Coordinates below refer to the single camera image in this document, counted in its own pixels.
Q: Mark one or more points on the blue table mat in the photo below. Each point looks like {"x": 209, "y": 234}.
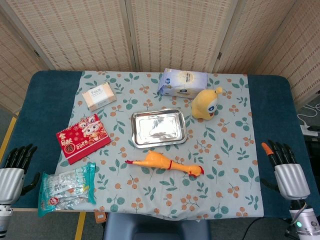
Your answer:
{"x": 37, "y": 120}

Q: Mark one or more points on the orange tag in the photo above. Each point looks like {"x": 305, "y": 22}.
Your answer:
{"x": 100, "y": 217}

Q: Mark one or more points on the white power strip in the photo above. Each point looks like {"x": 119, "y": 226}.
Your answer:
{"x": 308, "y": 130}

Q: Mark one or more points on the blue chair seat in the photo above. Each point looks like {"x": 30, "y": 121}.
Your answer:
{"x": 155, "y": 228}

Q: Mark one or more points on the teal snack bag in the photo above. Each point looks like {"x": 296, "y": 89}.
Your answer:
{"x": 67, "y": 188}

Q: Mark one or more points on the red 2026 desk calendar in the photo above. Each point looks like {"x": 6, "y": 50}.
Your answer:
{"x": 82, "y": 138}

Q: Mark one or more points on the floral tablecloth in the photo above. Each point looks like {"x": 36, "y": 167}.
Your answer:
{"x": 160, "y": 155}

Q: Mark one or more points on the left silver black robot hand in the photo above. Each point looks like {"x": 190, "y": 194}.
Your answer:
{"x": 10, "y": 175}

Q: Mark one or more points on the beige Face tissue box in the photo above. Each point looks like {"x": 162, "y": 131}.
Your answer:
{"x": 99, "y": 96}

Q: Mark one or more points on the woven folding screen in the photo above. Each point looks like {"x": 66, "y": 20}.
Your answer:
{"x": 160, "y": 32}

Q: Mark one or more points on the yellow plush toy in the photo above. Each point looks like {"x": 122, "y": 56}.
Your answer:
{"x": 206, "y": 106}

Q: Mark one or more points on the orange rubber toy chicken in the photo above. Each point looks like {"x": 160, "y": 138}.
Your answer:
{"x": 165, "y": 164}

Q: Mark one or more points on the silver metal tray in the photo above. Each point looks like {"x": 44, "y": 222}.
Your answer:
{"x": 159, "y": 127}

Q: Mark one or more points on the blue wet wipes pack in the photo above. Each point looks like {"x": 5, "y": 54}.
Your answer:
{"x": 183, "y": 83}

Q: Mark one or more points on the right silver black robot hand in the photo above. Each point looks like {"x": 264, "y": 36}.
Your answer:
{"x": 290, "y": 175}

